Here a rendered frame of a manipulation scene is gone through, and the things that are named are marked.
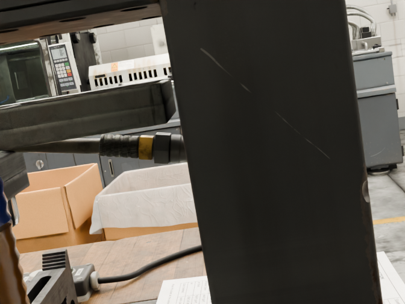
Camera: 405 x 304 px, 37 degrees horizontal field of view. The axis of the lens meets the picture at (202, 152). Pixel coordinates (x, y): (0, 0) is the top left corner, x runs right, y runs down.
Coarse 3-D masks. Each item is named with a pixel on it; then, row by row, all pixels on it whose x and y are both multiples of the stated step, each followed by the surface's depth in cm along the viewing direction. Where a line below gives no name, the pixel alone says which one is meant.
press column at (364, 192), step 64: (192, 0) 35; (256, 0) 35; (320, 0) 35; (192, 64) 36; (256, 64) 36; (320, 64) 36; (192, 128) 37; (256, 128) 37; (320, 128) 36; (192, 192) 38; (256, 192) 37; (320, 192) 37; (256, 256) 38; (320, 256) 38
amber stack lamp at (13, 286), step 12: (0, 228) 19; (0, 240) 18; (12, 240) 19; (0, 252) 18; (12, 252) 19; (0, 264) 18; (12, 264) 19; (0, 276) 18; (12, 276) 19; (0, 288) 18; (12, 288) 18; (24, 288) 19; (0, 300) 18; (12, 300) 18; (24, 300) 19
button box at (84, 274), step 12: (180, 252) 92; (192, 252) 92; (156, 264) 89; (24, 276) 86; (84, 276) 81; (96, 276) 83; (108, 276) 84; (120, 276) 84; (132, 276) 85; (84, 288) 80; (96, 288) 83; (84, 300) 80
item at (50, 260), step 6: (48, 252) 74; (54, 252) 74; (60, 252) 74; (66, 252) 74; (42, 258) 74; (48, 258) 74; (54, 258) 73; (60, 258) 73; (66, 258) 74; (42, 264) 73; (48, 264) 73; (54, 264) 73; (60, 264) 73; (66, 264) 73; (42, 270) 73; (66, 270) 73; (72, 276) 75; (72, 282) 75; (72, 288) 74; (72, 294) 74; (66, 300) 71; (72, 300) 74
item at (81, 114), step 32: (64, 96) 46; (96, 96) 39; (128, 96) 39; (160, 96) 39; (0, 128) 40; (32, 128) 40; (64, 128) 39; (96, 128) 39; (128, 128) 39; (0, 160) 49
